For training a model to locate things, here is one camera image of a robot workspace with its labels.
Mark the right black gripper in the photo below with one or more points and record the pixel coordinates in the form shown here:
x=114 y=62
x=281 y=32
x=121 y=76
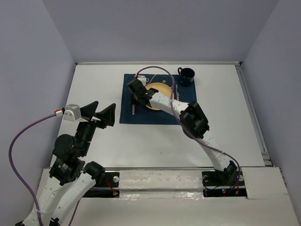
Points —
x=133 y=100

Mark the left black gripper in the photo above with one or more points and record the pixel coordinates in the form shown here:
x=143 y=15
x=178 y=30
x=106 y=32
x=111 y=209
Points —
x=107 y=115

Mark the blue embroidered cloth placemat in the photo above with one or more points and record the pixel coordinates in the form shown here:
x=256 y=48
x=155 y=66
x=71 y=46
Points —
x=147 y=116

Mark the yellow plate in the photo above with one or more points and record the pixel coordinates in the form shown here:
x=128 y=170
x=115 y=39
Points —
x=164 y=89

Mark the dark blue mug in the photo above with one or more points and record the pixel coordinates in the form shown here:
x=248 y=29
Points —
x=186 y=76

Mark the knife with pink handle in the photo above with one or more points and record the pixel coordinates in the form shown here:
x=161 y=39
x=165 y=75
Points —
x=178 y=94

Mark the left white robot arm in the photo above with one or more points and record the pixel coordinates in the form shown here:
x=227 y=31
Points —
x=70 y=178

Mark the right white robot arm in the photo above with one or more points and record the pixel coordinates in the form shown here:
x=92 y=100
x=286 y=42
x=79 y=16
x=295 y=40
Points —
x=194 y=124

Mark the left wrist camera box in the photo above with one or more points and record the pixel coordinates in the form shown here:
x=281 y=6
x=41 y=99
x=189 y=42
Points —
x=72 y=112

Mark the metal table edge rail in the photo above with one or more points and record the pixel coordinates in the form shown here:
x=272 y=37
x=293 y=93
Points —
x=158 y=168

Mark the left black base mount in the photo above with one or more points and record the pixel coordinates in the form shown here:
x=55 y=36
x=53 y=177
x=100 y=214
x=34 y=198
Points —
x=107 y=188

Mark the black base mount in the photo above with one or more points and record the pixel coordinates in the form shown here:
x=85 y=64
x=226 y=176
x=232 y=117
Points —
x=107 y=188
x=214 y=187

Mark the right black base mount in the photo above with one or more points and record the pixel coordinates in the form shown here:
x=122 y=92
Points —
x=214 y=187

